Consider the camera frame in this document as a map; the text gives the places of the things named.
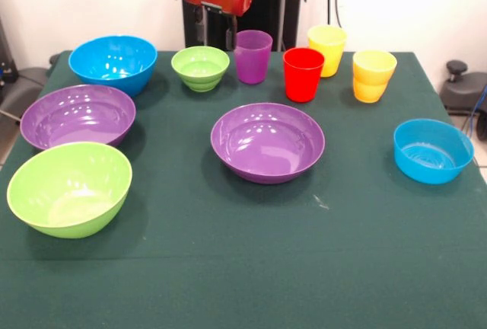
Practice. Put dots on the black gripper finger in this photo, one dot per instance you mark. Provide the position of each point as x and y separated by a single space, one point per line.
200 24
230 34

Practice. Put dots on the purple bowl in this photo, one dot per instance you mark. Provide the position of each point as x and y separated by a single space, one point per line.
78 115
268 142

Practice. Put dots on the purple cup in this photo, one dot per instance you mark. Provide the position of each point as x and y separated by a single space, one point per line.
253 58

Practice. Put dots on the small green bowl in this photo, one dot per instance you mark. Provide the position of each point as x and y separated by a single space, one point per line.
200 68

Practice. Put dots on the red cup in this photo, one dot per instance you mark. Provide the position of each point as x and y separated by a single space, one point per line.
303 75

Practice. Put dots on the large blue bowl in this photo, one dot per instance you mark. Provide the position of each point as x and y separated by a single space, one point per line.
113 66

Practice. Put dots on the yellow cup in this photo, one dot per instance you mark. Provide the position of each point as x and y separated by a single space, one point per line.
329 49
374 77

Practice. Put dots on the black equipment rack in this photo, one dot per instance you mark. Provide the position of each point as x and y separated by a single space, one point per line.
4 58

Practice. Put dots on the large green bowl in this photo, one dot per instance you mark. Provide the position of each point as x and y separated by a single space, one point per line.
70 192

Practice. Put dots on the dark green tablecloth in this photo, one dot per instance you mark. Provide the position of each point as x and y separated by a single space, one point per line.
243 249

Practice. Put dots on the small blue bowl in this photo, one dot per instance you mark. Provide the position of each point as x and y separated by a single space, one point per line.
433 150

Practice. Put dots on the grey pedestal foot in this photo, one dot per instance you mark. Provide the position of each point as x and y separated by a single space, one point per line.
23 85
462 87

